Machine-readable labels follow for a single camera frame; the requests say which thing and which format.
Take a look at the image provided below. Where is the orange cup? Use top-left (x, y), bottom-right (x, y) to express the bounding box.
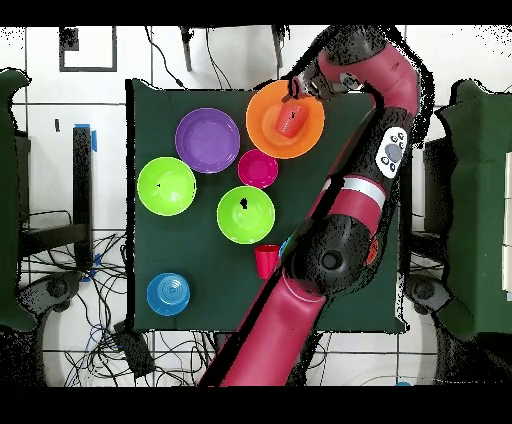
top-left (274, 102), bottom-right (310, 139)

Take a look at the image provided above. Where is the large yellow-orange bowl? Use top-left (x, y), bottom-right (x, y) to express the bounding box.
top-left (245, 79), bottom-right (326, 160)

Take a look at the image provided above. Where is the small pink-red bowl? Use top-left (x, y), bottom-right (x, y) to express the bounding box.
top-left (237, 148), bottom-right (280, 190)

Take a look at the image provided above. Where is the purple bowl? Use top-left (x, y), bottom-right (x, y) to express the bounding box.
top-left (174, 107), bottom-right (242, 175)

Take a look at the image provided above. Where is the green bowl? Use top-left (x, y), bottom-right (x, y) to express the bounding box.
top-left (216, 185), bottom-right (276, 246)
top-left (136, 156), bottom-right (198, 218)

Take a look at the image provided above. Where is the red cup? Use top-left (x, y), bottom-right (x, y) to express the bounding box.
top-left (254, 244), bottom-right (281, 280)

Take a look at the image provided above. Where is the black stand leg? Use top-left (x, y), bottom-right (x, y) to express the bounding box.
top-left (270, 25), bottom-right (291, 69)
top-left (178, 25), bottom-right (194, 73)

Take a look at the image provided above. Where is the black metal beam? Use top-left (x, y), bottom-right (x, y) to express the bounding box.
top-left (400, 159), bottom-right (414, 277)

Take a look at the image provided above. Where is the dark green table cloth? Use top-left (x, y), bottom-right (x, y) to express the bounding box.
top-left (125, 77), bottom-right (413, 335)

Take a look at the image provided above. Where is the green cloth side table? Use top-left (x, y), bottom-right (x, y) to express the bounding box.
top-left (0, 67), bottom-right (39, 333)
top-left (433, 78), bottom-right (512, 341)

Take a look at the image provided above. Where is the small light blue bowl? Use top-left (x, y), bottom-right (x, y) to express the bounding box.
top-left (146, 272), bottom-right (192, 318)

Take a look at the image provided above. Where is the black power strip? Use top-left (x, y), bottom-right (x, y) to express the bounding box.
top-left (113, 321), bottom-right (156, 379)

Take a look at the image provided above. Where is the black square frame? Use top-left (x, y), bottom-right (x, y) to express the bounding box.
top-left (58, 25), bottom-right (118, 74)

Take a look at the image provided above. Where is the black metal frame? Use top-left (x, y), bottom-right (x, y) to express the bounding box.
top-left (18, 125), bottom-right (95, 274)

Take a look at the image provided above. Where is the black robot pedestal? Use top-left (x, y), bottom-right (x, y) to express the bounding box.
top-left (287, 331), bottom-right (323, 387)

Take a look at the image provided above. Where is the tangle of cables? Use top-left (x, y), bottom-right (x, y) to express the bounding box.
top-left (23, 209), bottom-right (135, 387)

